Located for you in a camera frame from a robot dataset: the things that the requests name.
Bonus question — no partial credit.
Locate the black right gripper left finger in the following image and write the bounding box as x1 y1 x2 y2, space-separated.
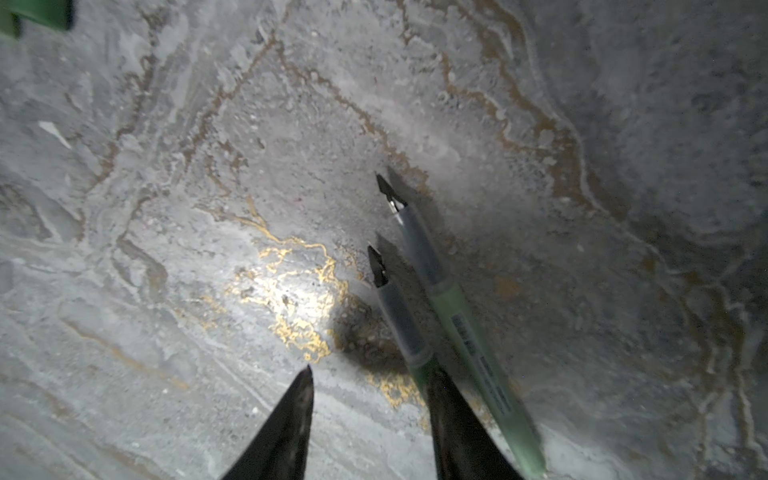
222 366 314 480

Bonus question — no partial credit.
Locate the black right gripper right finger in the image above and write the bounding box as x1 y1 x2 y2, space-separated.
426 367 522 480

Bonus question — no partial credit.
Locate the dark green pen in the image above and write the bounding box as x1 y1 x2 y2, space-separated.
367 245 439 399

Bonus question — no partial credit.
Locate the light green pen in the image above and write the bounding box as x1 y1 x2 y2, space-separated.
376 174 546 478

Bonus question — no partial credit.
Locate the dark green pen cap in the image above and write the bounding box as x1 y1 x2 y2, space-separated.
1 0 74 39

